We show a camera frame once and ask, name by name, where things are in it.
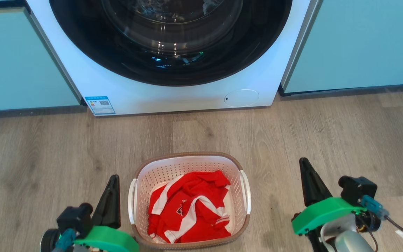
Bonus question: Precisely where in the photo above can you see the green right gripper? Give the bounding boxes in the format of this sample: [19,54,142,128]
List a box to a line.
[291,157,367,252]

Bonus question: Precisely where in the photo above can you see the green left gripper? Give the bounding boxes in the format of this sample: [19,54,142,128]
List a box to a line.
[73,175,140,252]

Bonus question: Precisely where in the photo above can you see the white perforated laundry basket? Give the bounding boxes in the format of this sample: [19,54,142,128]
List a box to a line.
[128,152,252,250]

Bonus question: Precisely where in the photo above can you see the red and white jersey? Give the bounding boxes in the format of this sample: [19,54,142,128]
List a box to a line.
[147,170,232,244]

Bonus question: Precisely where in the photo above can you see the blue energy label sticker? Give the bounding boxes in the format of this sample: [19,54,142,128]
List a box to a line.
[85,96,116,116]

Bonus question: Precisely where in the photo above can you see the dark cabinet plinth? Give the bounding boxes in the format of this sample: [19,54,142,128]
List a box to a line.
[0,104,87,119]
[278,83,403,97]

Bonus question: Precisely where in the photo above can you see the white front-load washing machine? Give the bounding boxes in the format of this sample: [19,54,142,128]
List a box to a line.
[27,0,319,117]

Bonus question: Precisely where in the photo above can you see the round white filter cover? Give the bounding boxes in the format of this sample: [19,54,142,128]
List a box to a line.
[224,89,260,108]

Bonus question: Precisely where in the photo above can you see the dark round washing machine door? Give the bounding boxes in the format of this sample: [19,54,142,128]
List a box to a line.
[49,0,293,87]

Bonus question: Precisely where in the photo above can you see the pale green cabinet door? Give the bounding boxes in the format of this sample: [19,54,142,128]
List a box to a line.
[285,0,403,93]
[0,7,81,112]

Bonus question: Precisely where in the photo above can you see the teal left camera connector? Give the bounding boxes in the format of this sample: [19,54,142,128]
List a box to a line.
[52,228,78,252]

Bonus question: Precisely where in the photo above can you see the blue right camera connector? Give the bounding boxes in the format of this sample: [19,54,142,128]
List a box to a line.
[361,195,390,220]

